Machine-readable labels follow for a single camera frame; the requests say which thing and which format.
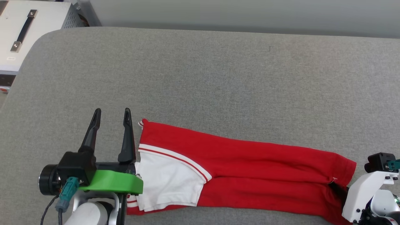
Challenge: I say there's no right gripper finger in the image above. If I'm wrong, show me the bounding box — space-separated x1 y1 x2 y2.
329 182 349 202

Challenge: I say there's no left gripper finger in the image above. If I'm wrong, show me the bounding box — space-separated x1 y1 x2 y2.
78 108 102 154
117 107 137 164

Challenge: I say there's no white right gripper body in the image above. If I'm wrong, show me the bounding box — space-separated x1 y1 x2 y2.
342 171 400 223

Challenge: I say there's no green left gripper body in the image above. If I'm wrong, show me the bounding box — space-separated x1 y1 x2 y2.
38 162 144 197

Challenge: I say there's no red white sports shirt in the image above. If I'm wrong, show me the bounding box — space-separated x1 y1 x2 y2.
126 118 357 225

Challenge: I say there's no dark device panel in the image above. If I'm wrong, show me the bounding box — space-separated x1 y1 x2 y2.
0 74 17 94

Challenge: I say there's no white metal equipment case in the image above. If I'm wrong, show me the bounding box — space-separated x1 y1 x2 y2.
0 0 86 76

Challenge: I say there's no grey metal post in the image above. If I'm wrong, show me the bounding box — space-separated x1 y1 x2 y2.
77 0 103 28

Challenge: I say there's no black strap handle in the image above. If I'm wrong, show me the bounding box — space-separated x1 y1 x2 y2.
10 9 38 53

